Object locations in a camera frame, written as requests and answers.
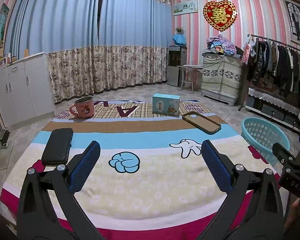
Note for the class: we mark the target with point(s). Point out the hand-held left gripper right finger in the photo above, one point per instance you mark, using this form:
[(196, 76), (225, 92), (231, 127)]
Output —
[(216, 167)]

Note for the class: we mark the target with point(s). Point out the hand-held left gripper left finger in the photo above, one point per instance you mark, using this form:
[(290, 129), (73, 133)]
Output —
[(86, 167)]

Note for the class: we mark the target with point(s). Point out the light blue plastic basket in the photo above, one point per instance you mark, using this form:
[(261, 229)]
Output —
[(262, 135)]

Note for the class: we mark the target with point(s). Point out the person's right forearm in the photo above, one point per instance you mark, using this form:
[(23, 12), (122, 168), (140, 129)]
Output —
[(291, 215)]

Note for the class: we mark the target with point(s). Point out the black zip case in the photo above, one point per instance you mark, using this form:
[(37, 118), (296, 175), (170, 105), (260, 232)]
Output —
[(58, 145)]

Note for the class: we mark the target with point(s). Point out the brown phone case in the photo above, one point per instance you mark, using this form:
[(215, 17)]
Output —
[(202, 122)]

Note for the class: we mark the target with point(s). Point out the low shelf with lace cloth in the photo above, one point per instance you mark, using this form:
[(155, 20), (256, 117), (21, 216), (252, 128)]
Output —
[(272, 105)]

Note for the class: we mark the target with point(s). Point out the pink cartoon mug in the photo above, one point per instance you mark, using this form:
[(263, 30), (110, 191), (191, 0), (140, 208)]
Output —
[(83, 107)]

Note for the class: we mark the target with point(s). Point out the metal clothes rack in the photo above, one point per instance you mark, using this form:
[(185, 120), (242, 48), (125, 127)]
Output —
[(243, 87)]

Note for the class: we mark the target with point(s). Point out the light blue cardboard box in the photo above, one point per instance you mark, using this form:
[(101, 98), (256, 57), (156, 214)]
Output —
[(166, 103)]

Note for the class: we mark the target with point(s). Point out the small dark box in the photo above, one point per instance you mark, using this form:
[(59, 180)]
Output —
[(5, 137)]

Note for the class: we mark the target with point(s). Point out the cabinet under patterned cloth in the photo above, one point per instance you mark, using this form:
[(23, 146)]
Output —
[(222, 77)]

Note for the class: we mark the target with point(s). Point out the white cabinet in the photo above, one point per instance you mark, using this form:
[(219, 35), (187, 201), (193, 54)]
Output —
[(22, 87)]

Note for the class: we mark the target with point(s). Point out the small folding table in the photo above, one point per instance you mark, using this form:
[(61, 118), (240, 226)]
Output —
[(190, 67)]

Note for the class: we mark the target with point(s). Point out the pink hanging packet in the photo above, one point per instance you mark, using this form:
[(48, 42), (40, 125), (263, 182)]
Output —
[(247, 51)]

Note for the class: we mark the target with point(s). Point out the grey water dispenser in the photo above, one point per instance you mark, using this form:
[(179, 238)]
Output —
[(176, 65)]

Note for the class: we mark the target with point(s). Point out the pile of folded clothes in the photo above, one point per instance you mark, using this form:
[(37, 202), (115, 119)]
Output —
[(220, 45)]

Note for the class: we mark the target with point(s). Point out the small beige box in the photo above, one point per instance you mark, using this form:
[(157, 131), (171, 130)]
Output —
[(26, 53)]

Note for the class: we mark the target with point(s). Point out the blue floral curtain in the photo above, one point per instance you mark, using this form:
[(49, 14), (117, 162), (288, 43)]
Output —
[(52, 42), (135, 42)]

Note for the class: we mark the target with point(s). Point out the blue cloth cover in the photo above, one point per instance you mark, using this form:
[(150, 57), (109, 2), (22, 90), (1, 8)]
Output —
[(179, 39)]

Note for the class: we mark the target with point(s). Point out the small potted plant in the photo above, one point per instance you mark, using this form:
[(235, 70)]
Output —
[(180, 30)]

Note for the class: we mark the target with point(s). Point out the black and white wall poster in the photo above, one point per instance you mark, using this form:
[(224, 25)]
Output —
[(297, 20)]

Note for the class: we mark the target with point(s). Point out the red heart wall decoration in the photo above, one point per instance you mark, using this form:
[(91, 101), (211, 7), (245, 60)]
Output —
[(220, 13)]

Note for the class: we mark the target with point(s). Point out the wall picture with clock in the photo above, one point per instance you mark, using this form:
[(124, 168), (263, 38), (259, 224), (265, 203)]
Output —
[(185, 6)]

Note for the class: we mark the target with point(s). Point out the green wall painting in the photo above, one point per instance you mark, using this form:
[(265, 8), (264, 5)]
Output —
[(1, 22)]

